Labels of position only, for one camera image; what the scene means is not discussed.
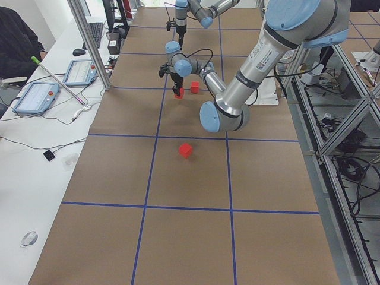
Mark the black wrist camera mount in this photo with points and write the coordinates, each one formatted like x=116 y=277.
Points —
x=165 y=69
x=171 y=23

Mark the brown paper table mat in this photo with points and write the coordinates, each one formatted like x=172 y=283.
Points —
x=239 y=210

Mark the long reach grabber stick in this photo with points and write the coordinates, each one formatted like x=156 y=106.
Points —
x=85 y=106

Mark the black computer mouse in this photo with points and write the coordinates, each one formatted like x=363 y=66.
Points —
x=78 y=52

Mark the red cube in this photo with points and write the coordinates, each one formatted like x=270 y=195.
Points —
x=195 y=87
x=178 y=93
x=185 y=150

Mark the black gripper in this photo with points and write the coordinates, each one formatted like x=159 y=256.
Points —
x=180 y=29
x=177 y=78

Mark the aluminium side frame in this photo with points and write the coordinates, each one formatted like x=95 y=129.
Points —
x=338 y=124

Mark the small black square device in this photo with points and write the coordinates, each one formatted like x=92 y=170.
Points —
x=49 y=155

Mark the black box with label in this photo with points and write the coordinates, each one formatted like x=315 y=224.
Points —
x=114 y=44

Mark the aluminium frame post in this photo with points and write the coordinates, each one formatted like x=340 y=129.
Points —
x=82 y=24

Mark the seated person in black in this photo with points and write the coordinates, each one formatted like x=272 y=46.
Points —
x=19 y=43

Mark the clear tape roll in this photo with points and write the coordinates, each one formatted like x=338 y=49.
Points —
x=29 y=239

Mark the blue teach pendant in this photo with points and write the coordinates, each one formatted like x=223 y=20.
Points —
x=37 y=98
x=80 y=73

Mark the white camera stand post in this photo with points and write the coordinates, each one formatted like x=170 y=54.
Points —
x=265 y=94

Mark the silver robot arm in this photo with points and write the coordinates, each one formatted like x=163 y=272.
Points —
x=204 y=16
x=286 y=26

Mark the black keyboard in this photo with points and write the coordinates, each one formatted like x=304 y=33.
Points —
x=96 y=31

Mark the far blue teach pendant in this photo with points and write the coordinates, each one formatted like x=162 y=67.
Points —
x=80 y=73

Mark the near blue teach pendant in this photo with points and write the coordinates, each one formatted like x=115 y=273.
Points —
x=37 y=98

